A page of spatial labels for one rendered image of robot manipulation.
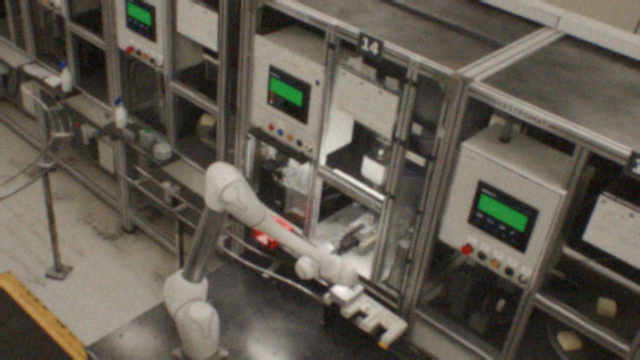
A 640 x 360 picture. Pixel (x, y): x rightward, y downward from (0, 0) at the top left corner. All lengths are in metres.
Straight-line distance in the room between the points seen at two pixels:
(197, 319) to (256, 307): 0.50
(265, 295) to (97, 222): 1.87
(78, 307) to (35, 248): 0.63
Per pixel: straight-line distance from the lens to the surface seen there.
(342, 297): 3.18
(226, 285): 3.55
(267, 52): 3.21
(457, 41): 2.98
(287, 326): 3.37
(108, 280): 4.62
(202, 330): 3.04
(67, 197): 5.32
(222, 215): 2.96
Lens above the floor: 3.12
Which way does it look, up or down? 34 degrees down
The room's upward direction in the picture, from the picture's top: 7 degrees clockwise
